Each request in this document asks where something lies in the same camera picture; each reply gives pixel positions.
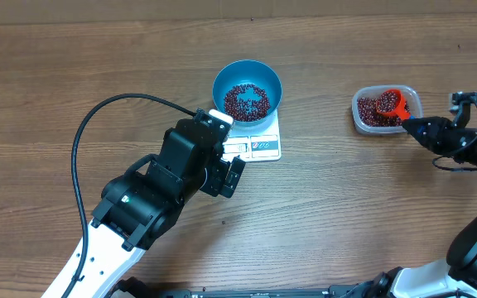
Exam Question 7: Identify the red scoop with blue handle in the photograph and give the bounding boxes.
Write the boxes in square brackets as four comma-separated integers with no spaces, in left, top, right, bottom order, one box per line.
[376,89,413,121]

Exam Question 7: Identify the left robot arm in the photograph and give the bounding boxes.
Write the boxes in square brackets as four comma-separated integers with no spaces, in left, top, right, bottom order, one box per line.
[44,117,245,297]

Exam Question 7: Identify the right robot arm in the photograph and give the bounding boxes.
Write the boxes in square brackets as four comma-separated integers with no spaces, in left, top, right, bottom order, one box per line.
[361,117,477,297]

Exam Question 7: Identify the white digital kitchen scale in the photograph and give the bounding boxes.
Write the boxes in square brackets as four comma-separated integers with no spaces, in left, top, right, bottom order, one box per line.
[223,111,282,162]

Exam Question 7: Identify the red beans in bowl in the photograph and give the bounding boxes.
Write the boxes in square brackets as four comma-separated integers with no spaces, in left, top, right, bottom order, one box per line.
[224,84,272,122]

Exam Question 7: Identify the blue round bowl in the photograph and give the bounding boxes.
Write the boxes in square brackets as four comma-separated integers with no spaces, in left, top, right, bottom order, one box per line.
[212,60,283,123]

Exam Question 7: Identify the clear plastic food container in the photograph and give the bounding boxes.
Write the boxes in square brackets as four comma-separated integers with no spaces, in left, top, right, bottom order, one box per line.
[351,84,424,135]

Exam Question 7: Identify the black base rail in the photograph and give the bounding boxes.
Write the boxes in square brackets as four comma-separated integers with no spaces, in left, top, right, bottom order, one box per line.
[106,277,372,298]

